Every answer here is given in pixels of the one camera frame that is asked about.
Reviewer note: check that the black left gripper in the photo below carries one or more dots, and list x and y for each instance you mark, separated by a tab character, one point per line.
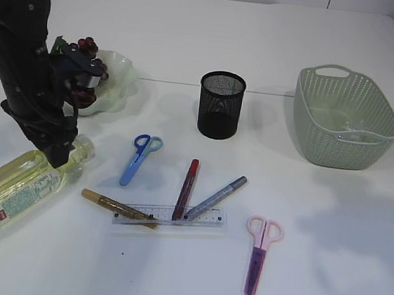
51	132

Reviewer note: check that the purple grape bunch with leaf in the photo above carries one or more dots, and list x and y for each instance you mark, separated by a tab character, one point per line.
81	97

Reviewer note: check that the clear plastic sheet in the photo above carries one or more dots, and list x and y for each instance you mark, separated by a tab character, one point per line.
354	133

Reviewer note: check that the yellow oil bottle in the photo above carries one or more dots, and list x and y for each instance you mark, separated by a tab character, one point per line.
29	179

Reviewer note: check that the blue scissors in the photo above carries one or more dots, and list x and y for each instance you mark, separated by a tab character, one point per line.
144	144

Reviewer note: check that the pink purple scissors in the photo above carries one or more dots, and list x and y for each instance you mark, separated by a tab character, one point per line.
264	232

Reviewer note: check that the red glitter marker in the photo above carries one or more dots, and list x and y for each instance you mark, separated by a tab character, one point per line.
187	186

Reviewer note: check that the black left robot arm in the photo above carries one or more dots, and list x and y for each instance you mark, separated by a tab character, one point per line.
34	94

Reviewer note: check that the translucent green wavy plate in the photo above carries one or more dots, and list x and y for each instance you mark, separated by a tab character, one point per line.
112	94

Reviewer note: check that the pale green woven basket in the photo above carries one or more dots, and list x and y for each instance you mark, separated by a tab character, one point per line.
342	118

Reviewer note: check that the clear plastic ruler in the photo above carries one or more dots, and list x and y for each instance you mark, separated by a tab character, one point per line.
215	217

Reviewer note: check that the black mesh pen cup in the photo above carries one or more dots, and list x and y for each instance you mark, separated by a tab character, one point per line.
220	104

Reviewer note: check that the gold glitter marker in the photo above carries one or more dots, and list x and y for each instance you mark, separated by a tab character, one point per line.
117	207

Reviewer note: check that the silver glitter marker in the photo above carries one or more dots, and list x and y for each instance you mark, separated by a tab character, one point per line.
214	199

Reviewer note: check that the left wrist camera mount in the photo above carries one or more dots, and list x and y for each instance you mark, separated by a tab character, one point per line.
70	64

